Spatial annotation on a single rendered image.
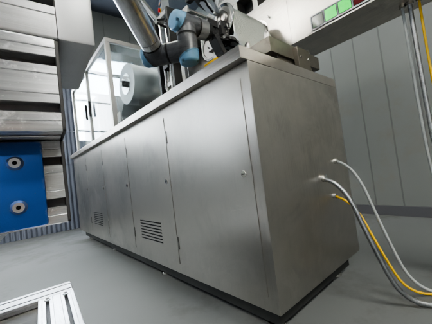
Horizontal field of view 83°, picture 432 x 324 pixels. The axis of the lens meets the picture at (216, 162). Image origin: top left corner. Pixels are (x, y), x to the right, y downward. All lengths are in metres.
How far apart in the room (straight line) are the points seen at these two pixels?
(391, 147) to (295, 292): 1.78
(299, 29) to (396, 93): 1.24
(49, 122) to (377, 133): 2.39
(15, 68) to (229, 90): 0.63
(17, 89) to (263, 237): 0.67
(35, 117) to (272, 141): 0.65
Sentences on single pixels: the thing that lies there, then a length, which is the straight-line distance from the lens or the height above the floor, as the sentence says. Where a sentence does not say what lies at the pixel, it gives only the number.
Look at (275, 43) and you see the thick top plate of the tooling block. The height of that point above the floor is 1.01.
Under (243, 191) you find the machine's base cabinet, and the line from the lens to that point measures 0.78.
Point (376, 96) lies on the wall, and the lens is 2.50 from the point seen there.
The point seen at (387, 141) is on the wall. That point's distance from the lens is 2.45.
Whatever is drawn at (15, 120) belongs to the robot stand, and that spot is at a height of 0.60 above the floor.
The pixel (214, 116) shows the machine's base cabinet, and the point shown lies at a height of 0.73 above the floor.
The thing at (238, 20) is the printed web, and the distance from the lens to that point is 1.31.
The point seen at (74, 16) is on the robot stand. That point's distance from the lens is 0.32.
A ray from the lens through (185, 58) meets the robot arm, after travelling 0.97.
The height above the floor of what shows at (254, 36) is 1.17.
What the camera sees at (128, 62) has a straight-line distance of 2.11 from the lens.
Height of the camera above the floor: 0.54
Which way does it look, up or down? 2 degrees up
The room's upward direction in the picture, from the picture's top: 7 degrees counter-clockwise
